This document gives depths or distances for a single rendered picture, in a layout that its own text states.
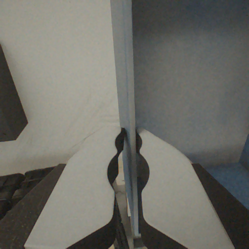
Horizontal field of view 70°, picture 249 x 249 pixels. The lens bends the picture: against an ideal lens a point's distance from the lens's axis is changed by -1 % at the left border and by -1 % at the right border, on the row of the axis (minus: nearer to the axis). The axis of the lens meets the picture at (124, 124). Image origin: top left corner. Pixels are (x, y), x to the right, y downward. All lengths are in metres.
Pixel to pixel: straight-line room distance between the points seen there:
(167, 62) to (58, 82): 0.43
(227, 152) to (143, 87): 0.14
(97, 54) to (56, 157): 0.38
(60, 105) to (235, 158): 0.47
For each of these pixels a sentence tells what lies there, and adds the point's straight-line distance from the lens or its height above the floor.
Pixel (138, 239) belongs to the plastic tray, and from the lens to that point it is 1.11.
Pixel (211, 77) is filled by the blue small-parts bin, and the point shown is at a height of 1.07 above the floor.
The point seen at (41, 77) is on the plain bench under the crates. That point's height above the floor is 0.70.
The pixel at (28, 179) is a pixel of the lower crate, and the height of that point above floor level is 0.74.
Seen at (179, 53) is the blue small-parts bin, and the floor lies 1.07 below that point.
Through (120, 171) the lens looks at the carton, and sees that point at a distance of 0.65.
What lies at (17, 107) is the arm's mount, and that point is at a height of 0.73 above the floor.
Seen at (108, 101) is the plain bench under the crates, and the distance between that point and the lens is 0.56.
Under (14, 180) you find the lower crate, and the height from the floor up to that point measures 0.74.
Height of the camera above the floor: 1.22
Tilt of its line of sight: 60 degrees down
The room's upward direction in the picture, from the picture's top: 167 degrees clockwise
